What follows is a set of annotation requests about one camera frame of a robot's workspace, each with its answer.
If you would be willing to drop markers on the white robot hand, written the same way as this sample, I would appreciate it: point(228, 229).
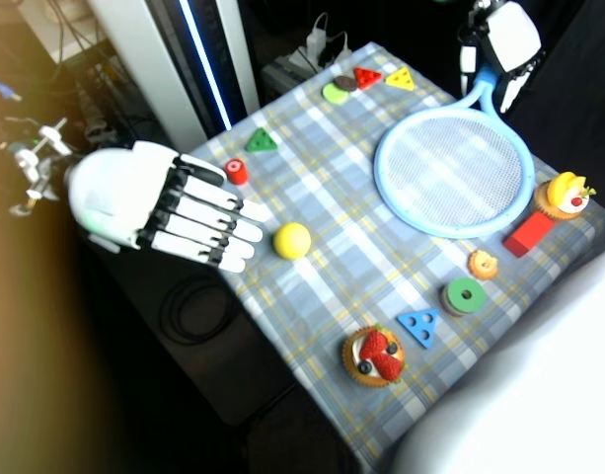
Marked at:
point(509, 29)
point(114, 192)

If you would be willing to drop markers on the light blue toy racket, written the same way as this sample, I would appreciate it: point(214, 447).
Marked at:
point(485, 79)

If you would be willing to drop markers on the yellow foam ball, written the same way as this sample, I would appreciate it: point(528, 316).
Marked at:
point(292, 241)

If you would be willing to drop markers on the yellow triangle block with holes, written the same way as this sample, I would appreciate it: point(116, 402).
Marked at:
point(400, 80)

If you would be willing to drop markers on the red cylinder block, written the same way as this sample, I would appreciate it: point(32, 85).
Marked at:
point(236, 171)

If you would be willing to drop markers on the white column with blue light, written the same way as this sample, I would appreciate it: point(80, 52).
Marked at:
point(149, 69)

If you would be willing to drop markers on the red triangle block with holes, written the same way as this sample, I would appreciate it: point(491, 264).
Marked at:
point(367, 78)

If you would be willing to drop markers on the green triangle block with holes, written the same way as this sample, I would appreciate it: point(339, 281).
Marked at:
point(261, 142)

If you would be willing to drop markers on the brown toy cookie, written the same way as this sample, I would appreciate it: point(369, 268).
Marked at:
point(345, 83)

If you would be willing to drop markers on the toy cupcake with yellow fruit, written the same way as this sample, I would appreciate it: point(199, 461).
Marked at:
point(562, 197)

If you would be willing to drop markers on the light green toy cookie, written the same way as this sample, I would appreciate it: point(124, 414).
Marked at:
point(334, 95)

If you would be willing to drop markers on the power strip with white plugs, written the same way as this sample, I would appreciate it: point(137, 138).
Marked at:
point(317, 47)

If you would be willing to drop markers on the red rectangular block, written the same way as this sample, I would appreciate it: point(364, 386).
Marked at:
point(529, 236)

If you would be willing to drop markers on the blue plaid table cloth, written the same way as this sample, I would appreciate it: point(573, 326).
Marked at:
point(331, 286)

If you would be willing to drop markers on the tan toy biscuit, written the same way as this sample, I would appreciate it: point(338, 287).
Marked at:
point(482, 265)

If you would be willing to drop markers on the toy cupcake with strawberries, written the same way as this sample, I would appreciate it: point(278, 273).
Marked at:
point(373, 358)

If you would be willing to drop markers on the blue triangle block with holes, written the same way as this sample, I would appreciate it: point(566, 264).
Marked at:
point(420, 328)

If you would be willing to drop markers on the white robot body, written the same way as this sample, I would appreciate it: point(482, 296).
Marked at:
point(529, 395)

